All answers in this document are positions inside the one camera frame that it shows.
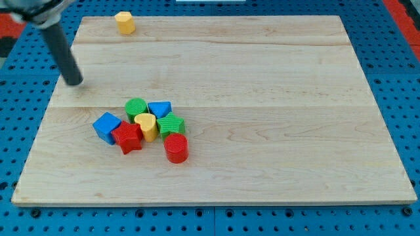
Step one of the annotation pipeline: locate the grey robot arm end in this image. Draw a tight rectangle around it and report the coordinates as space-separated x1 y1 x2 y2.
1 0 75 30

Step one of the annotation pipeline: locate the wooden board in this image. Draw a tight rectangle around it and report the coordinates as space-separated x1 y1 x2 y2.
11 15 417 207

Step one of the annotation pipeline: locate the blue cube block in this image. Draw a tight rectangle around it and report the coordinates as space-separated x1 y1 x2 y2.
93 112 121 145

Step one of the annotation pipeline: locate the green star block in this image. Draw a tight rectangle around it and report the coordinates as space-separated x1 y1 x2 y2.
157 111 186 141

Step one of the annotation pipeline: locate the red cylinder block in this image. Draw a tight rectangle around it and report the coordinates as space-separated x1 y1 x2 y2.
163 133 189 164

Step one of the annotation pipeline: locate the blue triangle block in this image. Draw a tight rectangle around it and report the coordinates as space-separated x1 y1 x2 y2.
148 101 172 119

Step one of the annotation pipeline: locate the yellow heart block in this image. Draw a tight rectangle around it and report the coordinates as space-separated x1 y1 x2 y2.
134 113 159 142

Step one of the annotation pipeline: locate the green cylinder block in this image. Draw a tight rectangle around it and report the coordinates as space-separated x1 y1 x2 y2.
125 98 148 123

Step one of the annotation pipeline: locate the red star block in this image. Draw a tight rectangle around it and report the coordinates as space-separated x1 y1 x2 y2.
111 121 143 155

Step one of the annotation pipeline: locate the yellow hexagon block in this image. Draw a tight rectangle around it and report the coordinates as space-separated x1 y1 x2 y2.
114 11 136 35

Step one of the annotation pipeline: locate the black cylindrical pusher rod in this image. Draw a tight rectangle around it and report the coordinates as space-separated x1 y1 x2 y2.
41 22 83 86

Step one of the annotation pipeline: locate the red and black mat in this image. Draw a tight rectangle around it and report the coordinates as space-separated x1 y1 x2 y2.
383 0 419 59

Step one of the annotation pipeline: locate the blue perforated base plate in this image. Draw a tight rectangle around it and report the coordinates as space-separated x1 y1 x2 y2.
1 0 419 235

